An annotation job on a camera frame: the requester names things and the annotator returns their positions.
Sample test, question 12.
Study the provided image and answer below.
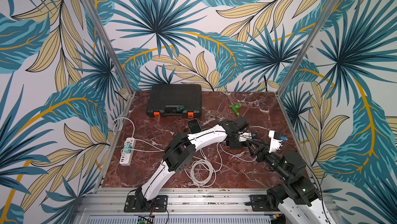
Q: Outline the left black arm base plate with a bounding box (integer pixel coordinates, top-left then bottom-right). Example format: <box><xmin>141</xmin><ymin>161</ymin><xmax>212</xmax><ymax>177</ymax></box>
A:
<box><xmin>123</xmin><ymin>195</ymin><xmax>168</xmax><ymax>213</ymax></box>

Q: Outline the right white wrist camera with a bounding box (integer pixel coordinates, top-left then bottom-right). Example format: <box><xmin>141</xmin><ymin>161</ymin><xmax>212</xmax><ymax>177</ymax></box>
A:
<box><xmin>268</xmin><ymin>130</ymin><xmax>287</xmax><ymax>153</ymax></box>

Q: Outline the white power strip cord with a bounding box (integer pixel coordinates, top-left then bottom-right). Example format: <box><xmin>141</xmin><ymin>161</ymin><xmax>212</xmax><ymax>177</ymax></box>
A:
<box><xmin>112</xmin><ymin>117</ymin><xmax>165</xmax><ymax>153</ymax></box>

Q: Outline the white power strip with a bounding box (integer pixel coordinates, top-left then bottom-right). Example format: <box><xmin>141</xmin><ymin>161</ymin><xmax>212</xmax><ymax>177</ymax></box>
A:
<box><xmin>120</xmin><ymin>137</ymin><xmax>136</xmax><ymax>166</ymax></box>

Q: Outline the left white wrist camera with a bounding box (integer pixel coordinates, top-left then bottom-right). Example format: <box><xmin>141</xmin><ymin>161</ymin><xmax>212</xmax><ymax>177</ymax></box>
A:
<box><xmin>239</xmin><ymin>132</ymin><xmax>257</xmax><ymax>142</ymax></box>

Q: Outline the white charging cable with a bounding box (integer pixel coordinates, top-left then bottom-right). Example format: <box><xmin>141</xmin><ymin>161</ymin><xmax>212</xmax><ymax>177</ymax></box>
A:
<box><xmin>136</xmin><ymin>143</ymin><xmax>258</xmax><ymax>188</ymax></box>

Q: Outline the black smartphone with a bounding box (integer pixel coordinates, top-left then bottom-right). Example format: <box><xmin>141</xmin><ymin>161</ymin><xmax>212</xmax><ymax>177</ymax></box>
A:
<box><xmin>187</xmin><ymin>119</ymin><xmax>202</xmax><ymax>134</ymax></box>

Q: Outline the green plug adapter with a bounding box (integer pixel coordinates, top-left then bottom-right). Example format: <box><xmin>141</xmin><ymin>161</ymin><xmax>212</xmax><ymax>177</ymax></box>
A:
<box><xmin>123</xmin><ymin>143</ymin><xmax>132</xmax><ymax>154</ymax></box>

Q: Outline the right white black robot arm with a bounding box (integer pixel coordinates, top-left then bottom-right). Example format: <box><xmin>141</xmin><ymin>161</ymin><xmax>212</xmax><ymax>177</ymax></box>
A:
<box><xmin>245</xmin><ymin>140</ymin><xmax>336</xmax><ymax>224</ymax></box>

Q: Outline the black plastic tool case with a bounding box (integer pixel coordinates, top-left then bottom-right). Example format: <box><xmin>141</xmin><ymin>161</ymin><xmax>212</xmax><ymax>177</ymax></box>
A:
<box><xmin>146</xmin><ymin>84</ymin><xmax>202</xmax><ymax>119</ymax></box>

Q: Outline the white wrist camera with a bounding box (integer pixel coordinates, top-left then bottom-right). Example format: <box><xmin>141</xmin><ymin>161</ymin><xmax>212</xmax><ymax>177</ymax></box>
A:
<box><xmin>239</xmin><ymin>132</ymin><xmax>257</xmax><ymax>142</ymax></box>
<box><xmin>268</xmin><ymin>130</ymin><xmax>287</xmax><ymax>153</ymax></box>

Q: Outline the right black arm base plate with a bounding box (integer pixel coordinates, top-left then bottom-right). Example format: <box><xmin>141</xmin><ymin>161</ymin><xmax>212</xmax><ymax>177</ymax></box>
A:
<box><xmin>245</xmin><ymin>195</ymin><xmax>288</xmax><ymax>212</ymax></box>

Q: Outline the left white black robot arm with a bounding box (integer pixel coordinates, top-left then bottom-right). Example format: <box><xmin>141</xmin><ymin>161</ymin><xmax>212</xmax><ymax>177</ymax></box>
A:
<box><xmin>135</xmin><ymin>117</ymin><xmax>249</xmax><ymax>204</ymax></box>

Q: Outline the green toy drill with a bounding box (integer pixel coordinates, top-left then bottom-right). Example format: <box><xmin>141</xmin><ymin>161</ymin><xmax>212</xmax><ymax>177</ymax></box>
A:
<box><xmin>228</xmin><ymin>103</ymin><xmax>242</xmax><ymax>116</ymax></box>

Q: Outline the aluminium front rail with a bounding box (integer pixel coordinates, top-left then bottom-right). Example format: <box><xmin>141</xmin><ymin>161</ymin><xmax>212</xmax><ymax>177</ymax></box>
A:
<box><xmin>78</xmin><ymin>187</ymin><xmax>266</xmax><ymax>215</ymax></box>

